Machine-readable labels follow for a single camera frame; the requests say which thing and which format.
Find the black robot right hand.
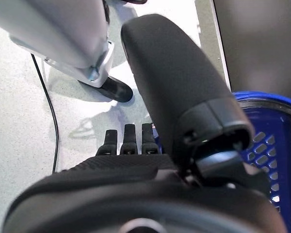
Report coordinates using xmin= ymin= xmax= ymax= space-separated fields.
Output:
xmin=2 ymin=14 xmax=288 ymax=233

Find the blue plastic shopping basket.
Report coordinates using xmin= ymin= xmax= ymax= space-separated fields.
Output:
xmin=152 ymin=91 xmax=291 ymax=233

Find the black robot right foot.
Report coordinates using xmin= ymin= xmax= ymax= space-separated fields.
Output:
xmin=79 ymin=76 xmax=133 ymax=103

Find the silver robot right leg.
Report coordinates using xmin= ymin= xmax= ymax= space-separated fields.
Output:
xmin=0 ymin=0 xmax=116 ymax=88

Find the black floor cable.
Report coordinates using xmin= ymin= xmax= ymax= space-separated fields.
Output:
xmin=31 ymin=53 xmax=61 ymax=174

